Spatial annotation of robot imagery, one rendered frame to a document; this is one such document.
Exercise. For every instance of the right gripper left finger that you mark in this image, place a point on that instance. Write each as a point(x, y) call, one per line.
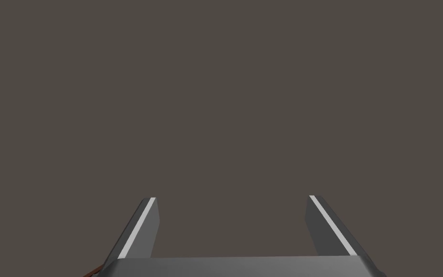
point(141, 234)

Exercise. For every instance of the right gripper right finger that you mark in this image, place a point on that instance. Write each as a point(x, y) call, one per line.
point(327, 231)

